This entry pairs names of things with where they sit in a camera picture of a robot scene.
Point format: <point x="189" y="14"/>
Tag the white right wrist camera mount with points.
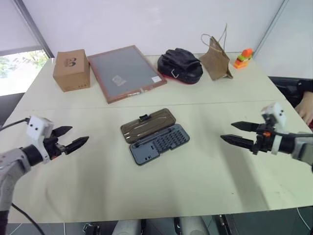
<point x="276" y="115"/>

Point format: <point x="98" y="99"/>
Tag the brown cardboard box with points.
<point x="72" y="73"/>

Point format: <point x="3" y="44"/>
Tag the grey rounded shape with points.
<point x="127" y="227"/>
<point x="193" y="226"/>

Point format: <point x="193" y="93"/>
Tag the brown paper bag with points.
<point x="217" y="63"/>

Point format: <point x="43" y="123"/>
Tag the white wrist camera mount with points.
<point x="39" y="127"/>
<point x="276" y="115"/>

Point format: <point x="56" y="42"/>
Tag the black bag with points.
<point x="179" y="66"/>

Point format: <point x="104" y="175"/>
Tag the grey wall post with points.
<point x="271" y="27"/>

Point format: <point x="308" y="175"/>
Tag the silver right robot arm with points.
<point x="298" y="145"/>

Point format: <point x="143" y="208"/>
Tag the dark window frame bar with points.
<point x="36" y="29"/>

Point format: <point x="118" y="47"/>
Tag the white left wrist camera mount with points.
<point x="39" y="127"/>

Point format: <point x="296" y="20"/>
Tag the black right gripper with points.
<point x="262" y="142"/>

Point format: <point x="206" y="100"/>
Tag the black person sleeve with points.
<point x="288" y="88"/>

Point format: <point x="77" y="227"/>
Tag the orange green toy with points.
<point x="243" y="58"/>

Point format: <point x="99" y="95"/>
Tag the wooden framed grey board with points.
<point x="124" y="73"/>

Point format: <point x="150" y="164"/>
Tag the bare person hand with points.
<point x="306" y="107"/>

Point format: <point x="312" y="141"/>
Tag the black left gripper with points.
<point x="52" y="147"/>

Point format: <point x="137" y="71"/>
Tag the grey tool case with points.
<point x="156" y="144"/>

